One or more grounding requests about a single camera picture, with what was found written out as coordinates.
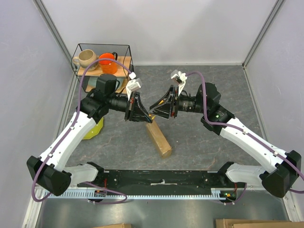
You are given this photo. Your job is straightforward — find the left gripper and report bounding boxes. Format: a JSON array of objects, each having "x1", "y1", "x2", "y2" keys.
[{"x1": 107, "y1": 91, "x2": 153, "y2": 124}]

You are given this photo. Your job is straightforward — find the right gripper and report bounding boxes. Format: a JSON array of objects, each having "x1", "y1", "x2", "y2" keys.
[{"x1": 148, "y1": 85, "x2": 208, "y2": 120}]

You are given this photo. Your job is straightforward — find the yellow utility knife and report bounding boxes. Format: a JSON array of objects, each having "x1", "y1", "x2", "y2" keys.
[{"x1": 148, "y1": 100, "x2": 164, "y2": 120}]

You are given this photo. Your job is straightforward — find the brown cardboard express box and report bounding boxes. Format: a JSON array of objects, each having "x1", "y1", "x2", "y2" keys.
[{"x1": 145, "y1": 121, "x2": 172, "y2": 159}]

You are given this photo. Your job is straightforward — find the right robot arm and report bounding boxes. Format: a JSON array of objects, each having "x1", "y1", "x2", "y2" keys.
[{"x1": 149, "y1": 83, "x2": 302, "y2": 198}]

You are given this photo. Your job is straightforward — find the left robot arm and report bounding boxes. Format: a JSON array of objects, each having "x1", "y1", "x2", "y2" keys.
[{"x1": 27, "y1": 72, "x2": 153, "y2": 196}]

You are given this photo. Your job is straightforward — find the yellow-green dotted plate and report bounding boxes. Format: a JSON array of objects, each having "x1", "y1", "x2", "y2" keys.
[{"x1": 83, "y1": 117, "x2": 104, "y2": 140}]

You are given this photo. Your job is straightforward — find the orange mug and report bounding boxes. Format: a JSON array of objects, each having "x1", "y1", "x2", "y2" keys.
[{"x1": 98, "y1": 52, "x2": 118, "y2": 75}]

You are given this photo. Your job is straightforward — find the light green tray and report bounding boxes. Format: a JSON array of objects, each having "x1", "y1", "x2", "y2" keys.
[{"x1": 88, "y1": 77, "x2": 124, "y2": 89}]

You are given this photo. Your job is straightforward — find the beige ceramic mug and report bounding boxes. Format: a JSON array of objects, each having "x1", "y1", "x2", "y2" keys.
[{"x1": 72, "y1": 49, "x2": 98, "y2": 69}]

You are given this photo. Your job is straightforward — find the cardboard piece bottom centre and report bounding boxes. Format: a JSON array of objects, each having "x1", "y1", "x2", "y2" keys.
[{"x1": 94, "y1": 223, "x2": 132, "y2": 228}]

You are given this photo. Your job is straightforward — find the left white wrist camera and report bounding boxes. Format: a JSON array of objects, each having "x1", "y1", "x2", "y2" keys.
[{"x1": 126, "y1": 72, "x2": 142, "y2": 100}]

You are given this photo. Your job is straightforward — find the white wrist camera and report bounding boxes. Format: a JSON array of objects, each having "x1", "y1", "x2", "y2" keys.
[
  {"x1": 171, "y1": 70, "x2": 188, "y2": 95},
  {"x1": 126, "y1": 72, "x2": 142, "y2": 100}
]

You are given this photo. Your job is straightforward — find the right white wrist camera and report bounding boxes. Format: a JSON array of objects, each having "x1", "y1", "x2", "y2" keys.
[{"x1": 171, "y1": 70, "x2": 188, "y2": 95}]

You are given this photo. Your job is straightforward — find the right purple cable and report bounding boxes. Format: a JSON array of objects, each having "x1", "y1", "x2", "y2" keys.
[{"x1": 185, "y1": 71, "x2": 304, "y2": 205}]

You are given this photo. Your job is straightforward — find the purple cable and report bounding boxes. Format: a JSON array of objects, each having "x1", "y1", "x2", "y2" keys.
[
  {"x1": 185, "y1": 71, "x2": 304, "y2": 205},
  {"x1": 31, "y1": 58, "x2": 137, "y2": 205}
]

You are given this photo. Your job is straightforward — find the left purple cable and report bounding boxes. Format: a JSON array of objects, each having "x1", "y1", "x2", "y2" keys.
[{"x1": 31, "y1": 58, "x2": 137, "y2": 205}]

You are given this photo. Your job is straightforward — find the black wire wooden shelf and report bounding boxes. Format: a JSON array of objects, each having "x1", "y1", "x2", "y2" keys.
[{"x1": 71, "y1": 43, "x2": 134, "y2": 94}]

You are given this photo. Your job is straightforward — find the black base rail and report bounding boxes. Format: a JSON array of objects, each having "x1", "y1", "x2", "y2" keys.
[{"x1": 92, "y1": 170, "x2": 245, "y2": 196}]

